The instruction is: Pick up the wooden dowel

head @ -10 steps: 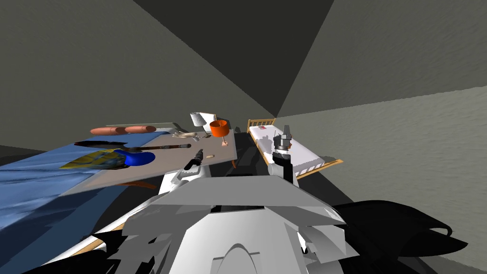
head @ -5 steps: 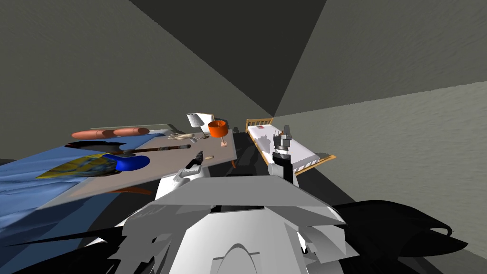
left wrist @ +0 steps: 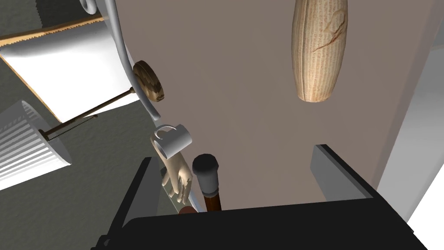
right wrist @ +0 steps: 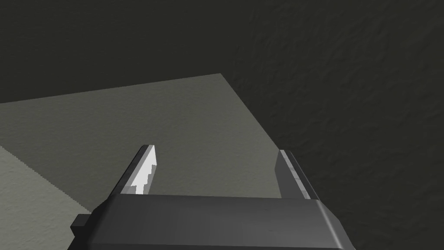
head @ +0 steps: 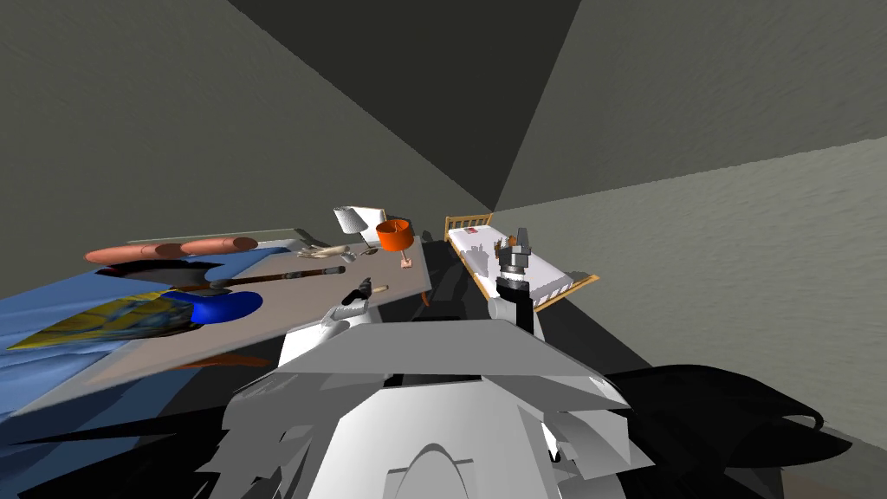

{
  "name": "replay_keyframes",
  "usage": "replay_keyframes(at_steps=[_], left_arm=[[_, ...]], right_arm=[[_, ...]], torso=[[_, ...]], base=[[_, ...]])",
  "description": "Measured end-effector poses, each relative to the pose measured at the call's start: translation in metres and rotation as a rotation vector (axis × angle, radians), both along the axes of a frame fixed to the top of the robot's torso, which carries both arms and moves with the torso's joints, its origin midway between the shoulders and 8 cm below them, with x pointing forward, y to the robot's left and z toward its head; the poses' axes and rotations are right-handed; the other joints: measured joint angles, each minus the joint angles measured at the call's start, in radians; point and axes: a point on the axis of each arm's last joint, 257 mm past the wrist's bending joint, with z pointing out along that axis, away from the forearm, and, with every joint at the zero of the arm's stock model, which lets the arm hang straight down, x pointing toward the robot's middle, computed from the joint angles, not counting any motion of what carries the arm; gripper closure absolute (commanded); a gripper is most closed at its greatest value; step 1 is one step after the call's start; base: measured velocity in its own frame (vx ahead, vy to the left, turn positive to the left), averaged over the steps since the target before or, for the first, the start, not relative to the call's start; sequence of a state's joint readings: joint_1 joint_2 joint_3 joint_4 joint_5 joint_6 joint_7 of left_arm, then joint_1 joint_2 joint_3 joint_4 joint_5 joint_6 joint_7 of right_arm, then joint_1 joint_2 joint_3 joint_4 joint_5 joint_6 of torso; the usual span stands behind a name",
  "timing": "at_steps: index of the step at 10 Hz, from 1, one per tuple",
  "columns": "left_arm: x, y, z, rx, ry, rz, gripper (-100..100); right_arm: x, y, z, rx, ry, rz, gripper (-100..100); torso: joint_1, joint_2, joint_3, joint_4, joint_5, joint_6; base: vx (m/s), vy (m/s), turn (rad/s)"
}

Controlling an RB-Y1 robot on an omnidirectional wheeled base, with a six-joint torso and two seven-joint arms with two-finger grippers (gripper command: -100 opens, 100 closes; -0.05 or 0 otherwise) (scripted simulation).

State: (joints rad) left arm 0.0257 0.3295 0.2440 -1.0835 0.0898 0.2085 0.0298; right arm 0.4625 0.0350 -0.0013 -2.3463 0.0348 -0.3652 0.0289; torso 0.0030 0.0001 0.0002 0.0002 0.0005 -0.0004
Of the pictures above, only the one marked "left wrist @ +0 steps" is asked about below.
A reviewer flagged brown bottle with black cap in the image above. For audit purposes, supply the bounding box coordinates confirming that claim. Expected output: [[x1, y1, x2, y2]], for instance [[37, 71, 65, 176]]
[[192, 154, 223, 212]]

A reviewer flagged floor lamp with white shade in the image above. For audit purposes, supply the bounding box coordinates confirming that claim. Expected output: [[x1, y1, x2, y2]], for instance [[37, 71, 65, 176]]
[[0, 60, 165, 191]]

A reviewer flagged grey mug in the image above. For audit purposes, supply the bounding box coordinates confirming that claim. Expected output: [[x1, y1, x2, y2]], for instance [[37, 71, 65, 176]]
[[152, 124, 193, 160]]

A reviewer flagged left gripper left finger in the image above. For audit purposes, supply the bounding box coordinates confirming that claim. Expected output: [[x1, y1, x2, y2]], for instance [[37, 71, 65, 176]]
[[103, 157, 162, 241]]

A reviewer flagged beige bread loaf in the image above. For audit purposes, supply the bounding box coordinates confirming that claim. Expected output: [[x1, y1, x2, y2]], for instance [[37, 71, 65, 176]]
[[291, 0, 349, 103]]

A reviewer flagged brown table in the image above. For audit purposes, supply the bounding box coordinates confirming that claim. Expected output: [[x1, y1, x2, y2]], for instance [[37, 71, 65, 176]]
[[114, 0, 438, 213]]

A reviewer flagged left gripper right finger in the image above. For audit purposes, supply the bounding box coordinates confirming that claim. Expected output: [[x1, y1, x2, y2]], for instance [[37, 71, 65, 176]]
[[310, 143, 383, 202]]

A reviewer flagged beige hand figure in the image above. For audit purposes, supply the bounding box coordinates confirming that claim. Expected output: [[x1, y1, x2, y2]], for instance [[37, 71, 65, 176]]
[[150, 133, 194, 204]]

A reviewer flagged white panel with wooden frame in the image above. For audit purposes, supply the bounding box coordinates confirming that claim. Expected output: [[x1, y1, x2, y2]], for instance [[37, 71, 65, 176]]
[[0, 15, 140, 123]]

